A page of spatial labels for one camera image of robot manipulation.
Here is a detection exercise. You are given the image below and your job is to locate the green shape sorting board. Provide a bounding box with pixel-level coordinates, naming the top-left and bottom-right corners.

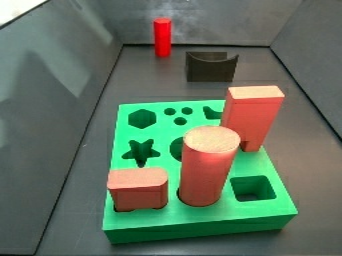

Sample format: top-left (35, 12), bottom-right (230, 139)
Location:
top-left (103, 100), bottom-right (298, 244)

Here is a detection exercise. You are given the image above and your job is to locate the red hexagon peg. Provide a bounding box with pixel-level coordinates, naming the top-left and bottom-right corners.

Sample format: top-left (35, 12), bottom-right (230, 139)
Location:
top-left (154, 17), bottom-right (171, 57)

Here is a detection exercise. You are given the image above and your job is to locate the red rectangular arch block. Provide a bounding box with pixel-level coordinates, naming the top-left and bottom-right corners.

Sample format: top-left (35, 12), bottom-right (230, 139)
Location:
top-left (220, 85), bottom-right (285, 152)

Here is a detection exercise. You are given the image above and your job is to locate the black curved holder block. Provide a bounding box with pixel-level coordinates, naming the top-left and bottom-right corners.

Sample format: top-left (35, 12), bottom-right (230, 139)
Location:
top-left (186, 51), bottom-right (239, 82)

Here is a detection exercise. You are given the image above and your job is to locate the red cylinder peg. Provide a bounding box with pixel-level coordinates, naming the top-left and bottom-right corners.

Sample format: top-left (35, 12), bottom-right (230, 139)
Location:
top-left (179, 126), bottom-right (241, 207)

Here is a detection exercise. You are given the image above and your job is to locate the red short rounded block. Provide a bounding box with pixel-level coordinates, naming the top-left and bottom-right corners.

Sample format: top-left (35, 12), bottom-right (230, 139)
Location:
top-left (107, 167), bottom-right (168, 212)

